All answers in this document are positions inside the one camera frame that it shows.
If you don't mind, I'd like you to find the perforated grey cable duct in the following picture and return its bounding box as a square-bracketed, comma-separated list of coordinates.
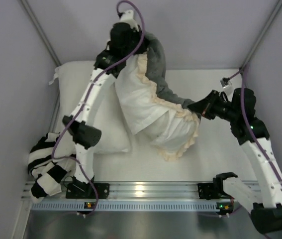
[31, 200, 239, 214]

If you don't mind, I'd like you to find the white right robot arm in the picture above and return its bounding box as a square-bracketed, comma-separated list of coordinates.
[188, 88, 282, 235]

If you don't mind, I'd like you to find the bare white pillow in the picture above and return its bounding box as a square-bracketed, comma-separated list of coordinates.
[50, 61, 131, 154]

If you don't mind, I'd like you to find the grey pillowcase with cream frill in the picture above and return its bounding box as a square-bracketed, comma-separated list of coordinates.
[117, 31, 201, 163]

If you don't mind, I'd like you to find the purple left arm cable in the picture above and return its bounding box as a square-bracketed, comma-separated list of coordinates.
[51, 0, 146, 212]

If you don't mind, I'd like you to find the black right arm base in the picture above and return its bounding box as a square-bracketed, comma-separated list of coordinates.
[197, 183, 231, 200]

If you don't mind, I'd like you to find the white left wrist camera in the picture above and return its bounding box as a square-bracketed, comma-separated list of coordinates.
[118, 9, 140, 32]

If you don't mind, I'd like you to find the right aluminium frame post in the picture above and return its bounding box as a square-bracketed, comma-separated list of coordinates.
[240, 0, 282, 72]

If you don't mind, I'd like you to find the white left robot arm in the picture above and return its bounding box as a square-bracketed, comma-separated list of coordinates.
[62, 22, 147, 185]

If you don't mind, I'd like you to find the aluminium frame post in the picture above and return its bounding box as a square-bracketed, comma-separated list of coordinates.
[240, 0, 282, 72]
[18, 0, 62, 66]

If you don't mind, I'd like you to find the aluminium mounting rail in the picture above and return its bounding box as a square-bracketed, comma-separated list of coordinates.
[21, 180, 263, 200]

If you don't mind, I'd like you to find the black and white striped pillowcase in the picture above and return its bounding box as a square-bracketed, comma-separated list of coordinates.
[27, 132, 76, 204]

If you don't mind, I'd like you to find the left aluminium frame post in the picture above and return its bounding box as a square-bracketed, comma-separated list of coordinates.
[18, 0, 62, 66]

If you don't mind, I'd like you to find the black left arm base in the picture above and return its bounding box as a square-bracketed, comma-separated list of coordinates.
[66, 177, 110, 199]

